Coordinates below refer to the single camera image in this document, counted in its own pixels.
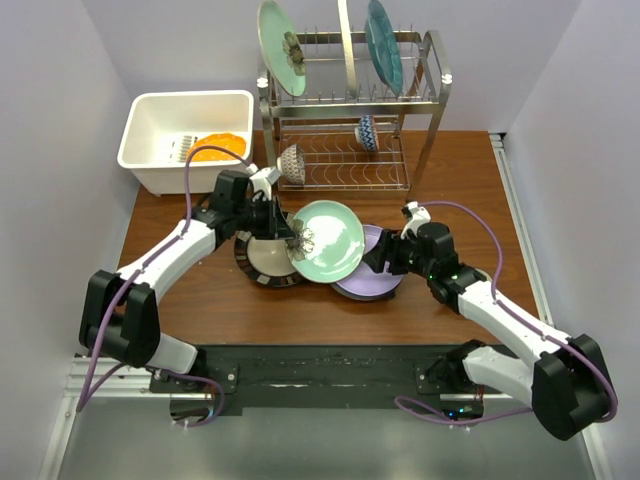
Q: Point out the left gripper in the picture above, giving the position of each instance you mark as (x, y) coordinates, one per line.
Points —
(276, 224)

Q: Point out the mint flower plate in rack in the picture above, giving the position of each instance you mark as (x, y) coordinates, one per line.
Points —
(281, 48)

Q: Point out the white plastic bin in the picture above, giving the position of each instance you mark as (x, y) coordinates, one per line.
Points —
(174, 140)

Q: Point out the beige plate in rack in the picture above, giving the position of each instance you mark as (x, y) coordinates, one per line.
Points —
(345, 30)

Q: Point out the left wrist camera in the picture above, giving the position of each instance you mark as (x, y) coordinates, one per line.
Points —
(263, 179)

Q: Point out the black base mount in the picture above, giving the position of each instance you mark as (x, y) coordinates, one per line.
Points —
(335, 376)

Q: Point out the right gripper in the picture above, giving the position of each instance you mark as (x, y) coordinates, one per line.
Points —
(386, 250)

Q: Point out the black rimmed cream plate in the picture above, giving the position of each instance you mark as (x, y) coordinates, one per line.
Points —
(265, 261)

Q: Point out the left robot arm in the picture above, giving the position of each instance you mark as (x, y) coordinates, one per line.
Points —
(120, 317)

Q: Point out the metal dish rack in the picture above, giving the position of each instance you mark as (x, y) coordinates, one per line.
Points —
(323, 119)

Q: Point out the mint flower plate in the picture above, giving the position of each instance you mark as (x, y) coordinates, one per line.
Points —
(281, 48)
(329, 241)

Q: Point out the teal plate in rack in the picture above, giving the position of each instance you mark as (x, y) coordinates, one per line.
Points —
(383, 48)

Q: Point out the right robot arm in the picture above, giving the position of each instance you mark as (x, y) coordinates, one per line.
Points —
(562, 379)

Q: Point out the blue zigzag bowl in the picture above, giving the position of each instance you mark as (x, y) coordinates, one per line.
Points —
(366, 134)

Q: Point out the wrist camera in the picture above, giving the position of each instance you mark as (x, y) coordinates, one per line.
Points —
(263, 179)
(416, 215)

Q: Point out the lavender bear plate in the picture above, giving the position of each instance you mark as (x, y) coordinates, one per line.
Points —
(372, 280)

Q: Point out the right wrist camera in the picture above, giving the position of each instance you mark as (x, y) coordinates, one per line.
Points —
(416, 215)

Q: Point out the red patterned bowl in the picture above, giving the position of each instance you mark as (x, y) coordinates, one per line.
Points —
(291, 164)

